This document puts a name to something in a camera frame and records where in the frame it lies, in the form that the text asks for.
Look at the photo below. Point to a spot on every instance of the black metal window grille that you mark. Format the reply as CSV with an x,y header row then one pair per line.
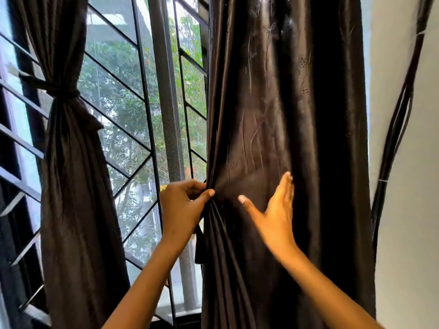
x,y
145,99

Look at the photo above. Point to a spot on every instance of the person's right hand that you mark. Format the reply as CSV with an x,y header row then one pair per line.
x,y
277,229

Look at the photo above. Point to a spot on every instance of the dark brown curtain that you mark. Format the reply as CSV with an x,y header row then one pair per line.
x,y
75,202
308,116

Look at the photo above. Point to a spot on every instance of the person's left hand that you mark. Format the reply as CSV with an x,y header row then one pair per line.
x,y
180,212

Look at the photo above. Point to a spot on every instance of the person's right forearm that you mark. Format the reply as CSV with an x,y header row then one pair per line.
x,y
329,301

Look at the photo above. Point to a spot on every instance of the person's left forearm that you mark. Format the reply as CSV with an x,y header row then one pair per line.
x,y
140,294

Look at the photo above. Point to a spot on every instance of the green trees outside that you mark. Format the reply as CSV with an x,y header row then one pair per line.
x,y
120,99

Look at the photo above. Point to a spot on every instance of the dark brown curtain tie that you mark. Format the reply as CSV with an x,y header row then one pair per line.
x,y
200,246
37,83

